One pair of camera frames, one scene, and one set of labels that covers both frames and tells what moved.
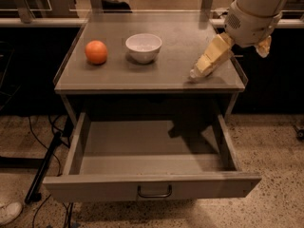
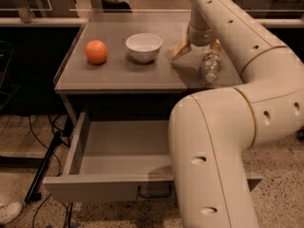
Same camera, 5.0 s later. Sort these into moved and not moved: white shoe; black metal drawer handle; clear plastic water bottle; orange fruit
Moved: clear plastic water bottle
Not moved: orange fruit; black metal drawer handle; white shoe
